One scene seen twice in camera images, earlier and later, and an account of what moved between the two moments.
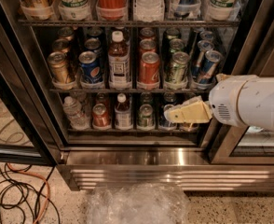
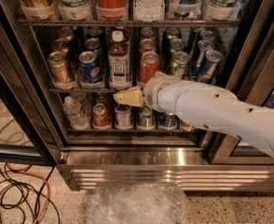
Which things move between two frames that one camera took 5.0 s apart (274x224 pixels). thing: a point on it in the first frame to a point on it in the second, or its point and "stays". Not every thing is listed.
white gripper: x=226 y=101 to x=150 y=94
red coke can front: x=149 y=68 stays
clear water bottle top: x=148 y=4 stays
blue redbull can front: x=210 y=64 stays
